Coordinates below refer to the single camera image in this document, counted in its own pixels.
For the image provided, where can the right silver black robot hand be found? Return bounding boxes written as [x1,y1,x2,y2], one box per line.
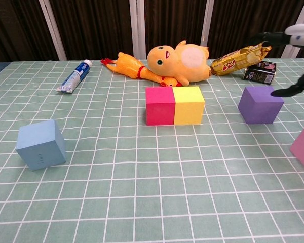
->
[248,23,304,97]

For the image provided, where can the purple foam cube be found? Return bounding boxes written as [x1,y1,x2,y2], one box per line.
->
[238,86,285,125]

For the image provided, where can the magenta foam cube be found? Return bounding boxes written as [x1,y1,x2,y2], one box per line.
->
[145,87,176,126]

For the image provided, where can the black drink carton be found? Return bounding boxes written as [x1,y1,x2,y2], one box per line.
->
[242,60,277,85]

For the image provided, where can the gold snack packet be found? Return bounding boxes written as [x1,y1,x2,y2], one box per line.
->
[210,42,272,76]

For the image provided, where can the yellow plush duck toy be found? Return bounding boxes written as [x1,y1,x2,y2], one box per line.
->
[146,39,211,87]

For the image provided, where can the yellow foam cube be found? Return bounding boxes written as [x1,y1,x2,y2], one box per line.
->
[172,86,205,126]

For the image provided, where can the orange rubber chicken toy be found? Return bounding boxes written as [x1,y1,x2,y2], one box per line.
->
[100,52,184,88]

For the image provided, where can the dark pleated curtain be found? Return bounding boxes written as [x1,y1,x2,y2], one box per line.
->
[0,0,304,64]

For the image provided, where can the green checked tablecloth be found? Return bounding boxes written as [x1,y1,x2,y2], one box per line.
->
[0,57,304,243]

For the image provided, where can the blue white toothpaste tube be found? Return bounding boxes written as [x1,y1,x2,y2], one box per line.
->
[55,59,92,95]

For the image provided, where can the light blue foam cube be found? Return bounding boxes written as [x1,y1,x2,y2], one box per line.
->
[16,119,66,172]

